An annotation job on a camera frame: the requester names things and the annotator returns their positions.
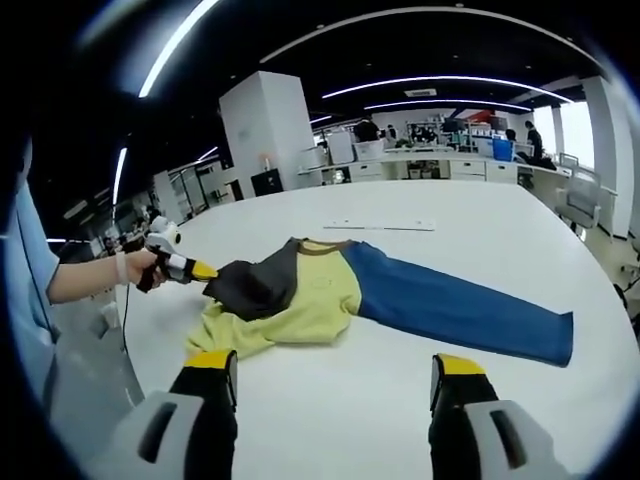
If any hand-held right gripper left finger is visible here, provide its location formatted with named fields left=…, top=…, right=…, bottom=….
left=119, top=349, right=239, bottom=480

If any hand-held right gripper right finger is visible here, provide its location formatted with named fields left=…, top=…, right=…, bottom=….
left=428, top=353, right=564, bottom=480

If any yellow garment with colour-block sleeves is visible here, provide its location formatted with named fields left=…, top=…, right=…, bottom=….
left=185, top=238, right=574, bottom=369

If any person's left hand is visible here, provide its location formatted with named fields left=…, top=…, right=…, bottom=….
left=125, top=248, right=164, bottom=290

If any short ceiling light strip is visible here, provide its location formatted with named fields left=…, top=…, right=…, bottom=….
left=112, top=147, right=129, bottom=206

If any small black cabinet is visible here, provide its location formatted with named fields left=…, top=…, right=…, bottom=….
left=250, top=168, right=285, bottom=197

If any person's light blue shirt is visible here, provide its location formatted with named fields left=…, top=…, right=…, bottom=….
left=4, top=139, right=64, bottom=361

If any white square pillar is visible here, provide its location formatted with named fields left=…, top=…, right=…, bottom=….
left=218, top=70, right=321, bottom=199

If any long ceiling light strip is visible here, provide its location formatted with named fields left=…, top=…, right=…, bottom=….
left=138, top=0, right=221, bottom=99

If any white boxy appliance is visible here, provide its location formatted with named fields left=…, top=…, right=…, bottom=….
left=328, top=130, right=357, bottom=164

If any white storage bin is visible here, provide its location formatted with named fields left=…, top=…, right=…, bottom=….
left=353, top=139, right=385, bottom=160

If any white office chair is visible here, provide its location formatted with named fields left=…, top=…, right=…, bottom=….
left=557, top=174, right=604, bottom=231

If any long white counter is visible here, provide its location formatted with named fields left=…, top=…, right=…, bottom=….
left=299, top=152, right=571, bottom=184

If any curved ceiling light strip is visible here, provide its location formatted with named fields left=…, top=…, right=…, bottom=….
left=363, top=99, right=531, bottom=112
left=321, top=75, right=576, bottom=104

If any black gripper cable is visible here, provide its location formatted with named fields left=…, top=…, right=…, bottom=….
left=119, top=284, right=132, bottom=354

